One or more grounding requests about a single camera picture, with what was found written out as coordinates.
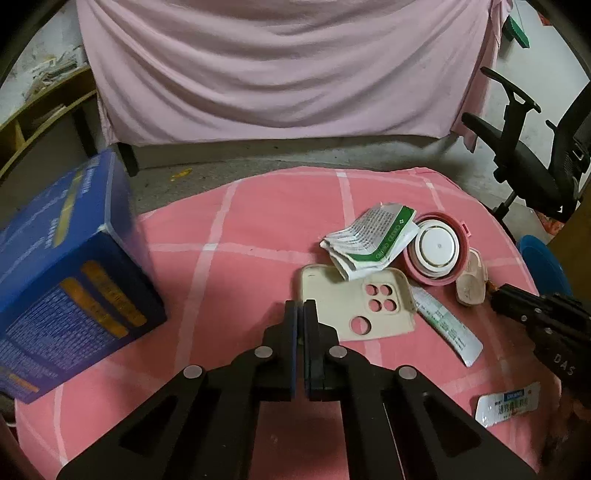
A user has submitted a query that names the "white blue label packet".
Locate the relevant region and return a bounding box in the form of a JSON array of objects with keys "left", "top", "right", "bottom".
[{"left": 475, "top": 382, "right": 541, "bottom": 428}]

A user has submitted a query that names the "white ointment tube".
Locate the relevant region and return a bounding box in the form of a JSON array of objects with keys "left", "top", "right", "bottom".
[{"left": 411, "top": 285, "right": 484, "bottom": 368}]

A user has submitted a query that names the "pink hanging sheet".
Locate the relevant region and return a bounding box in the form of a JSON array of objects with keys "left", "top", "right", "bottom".
[{"left": 76, "top": 1, "right": 512, "bottom": 148}]

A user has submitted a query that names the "black office chair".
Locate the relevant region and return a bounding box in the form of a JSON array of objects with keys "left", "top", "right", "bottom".
[{"left": 462, "top": 67, "right": 590, "bottom": 223}]

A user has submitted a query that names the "wooden shelf unit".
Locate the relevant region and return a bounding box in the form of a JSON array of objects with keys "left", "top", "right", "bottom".
[{"left": 1, "top": 65, "right": 97, "bottom": 182}]

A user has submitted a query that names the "green white paper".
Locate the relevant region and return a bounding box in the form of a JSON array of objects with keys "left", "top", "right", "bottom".
[{"left": 320, "top": 203, "right": 419, "bottom": 281}]

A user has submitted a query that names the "pink checked table cloth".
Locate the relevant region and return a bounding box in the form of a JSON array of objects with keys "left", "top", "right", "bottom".
[{"left": 16, "top": 168, "right": 559, "bottom": 479}]

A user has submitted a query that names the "green hanging dustpan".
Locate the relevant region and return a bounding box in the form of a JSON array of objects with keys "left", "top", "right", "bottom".
[{"left": 502, "top": 16, "right": 530, "bottom": 49}]

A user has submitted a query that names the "pink round lid container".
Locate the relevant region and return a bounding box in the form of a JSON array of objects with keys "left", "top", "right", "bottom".
[{"left": 402, "top": 211, "right": 471, "bottom": 287}]

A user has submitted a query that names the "blue cardboard box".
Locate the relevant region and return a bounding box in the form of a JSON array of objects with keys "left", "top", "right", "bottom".
[{"left": 1, "top": 149, "right": 166, "bottom": 404}]

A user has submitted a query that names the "beige phone case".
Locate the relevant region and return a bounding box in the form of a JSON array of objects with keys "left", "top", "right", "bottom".
[{"left": 300, "top": 264, "right": 417, "bottom": 342}]

